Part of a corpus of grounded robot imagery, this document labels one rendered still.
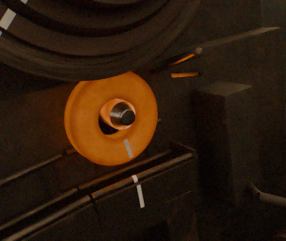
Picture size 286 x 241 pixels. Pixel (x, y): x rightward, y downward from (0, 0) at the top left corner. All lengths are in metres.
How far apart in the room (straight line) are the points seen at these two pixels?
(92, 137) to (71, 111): 0.05
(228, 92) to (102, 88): 0.24
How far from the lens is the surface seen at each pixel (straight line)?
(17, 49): 0.49
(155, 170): 0.61
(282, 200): 0.73
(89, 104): 0.55
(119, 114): 0.54
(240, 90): 0.69
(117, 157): 0.59
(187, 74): 0.52
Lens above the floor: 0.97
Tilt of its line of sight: 18 degrees down
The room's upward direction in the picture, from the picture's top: 10 degrees counter-clockwise
